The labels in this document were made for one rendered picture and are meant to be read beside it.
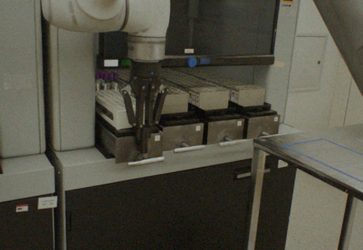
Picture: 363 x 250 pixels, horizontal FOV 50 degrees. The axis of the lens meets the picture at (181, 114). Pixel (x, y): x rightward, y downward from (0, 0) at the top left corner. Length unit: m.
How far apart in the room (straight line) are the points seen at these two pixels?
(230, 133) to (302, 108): 2.05
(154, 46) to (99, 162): 0.34
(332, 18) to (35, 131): 0.88
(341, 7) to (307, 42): 2.83
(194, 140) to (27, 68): 0.50
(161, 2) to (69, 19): 0.21
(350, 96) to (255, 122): 2.16
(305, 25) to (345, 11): 2.80
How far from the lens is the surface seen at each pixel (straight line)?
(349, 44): 0.30
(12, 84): 1.04
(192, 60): 1.15
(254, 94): 1.35
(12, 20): 1.02
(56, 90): 1.06
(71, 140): 1.10
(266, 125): 1.31
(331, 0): 0.31
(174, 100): 1.17
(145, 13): 0.89
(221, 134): 1.21
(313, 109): 3.35
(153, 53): 0.92
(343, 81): 3.41
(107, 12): 0.81
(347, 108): 3.41
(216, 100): 1.26
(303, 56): 3.13
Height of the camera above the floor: 1.13
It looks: 15 degrees down
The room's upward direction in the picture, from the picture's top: 3 degrees clockwise
